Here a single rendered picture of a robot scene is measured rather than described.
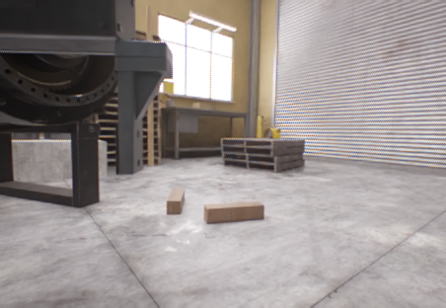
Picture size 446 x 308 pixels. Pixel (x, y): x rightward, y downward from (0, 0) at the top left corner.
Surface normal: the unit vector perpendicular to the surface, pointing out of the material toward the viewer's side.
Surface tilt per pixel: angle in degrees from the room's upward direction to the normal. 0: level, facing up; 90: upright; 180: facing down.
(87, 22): 90
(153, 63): 90
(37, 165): 90
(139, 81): 90
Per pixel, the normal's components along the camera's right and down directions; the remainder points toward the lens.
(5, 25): 0.03, 0.08
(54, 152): 0.61, 0.08
